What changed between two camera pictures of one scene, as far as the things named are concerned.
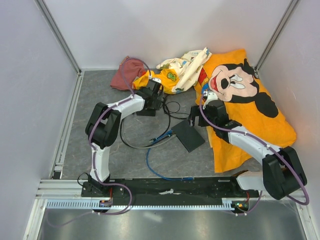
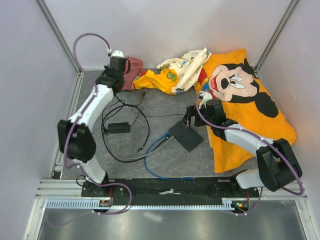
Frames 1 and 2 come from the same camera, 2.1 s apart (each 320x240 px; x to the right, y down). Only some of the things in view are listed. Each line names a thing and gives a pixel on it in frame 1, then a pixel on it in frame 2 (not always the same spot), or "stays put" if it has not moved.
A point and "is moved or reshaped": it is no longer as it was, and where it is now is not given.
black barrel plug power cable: [175, 112] is moved or reshaped
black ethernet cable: [164, 132] to [131, 161]
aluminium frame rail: [60, 189] stays put
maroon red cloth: [129, 70] stays put
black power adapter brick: [146, 112] is moved or reshaped
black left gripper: [156, 104] to [106, 71]
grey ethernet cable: [132, 146] to [136, 157]
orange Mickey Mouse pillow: [248, 104] stays put
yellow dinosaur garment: [168, 78] stays put
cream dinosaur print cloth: [187, 67] stays put
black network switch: [188, 135] stays put
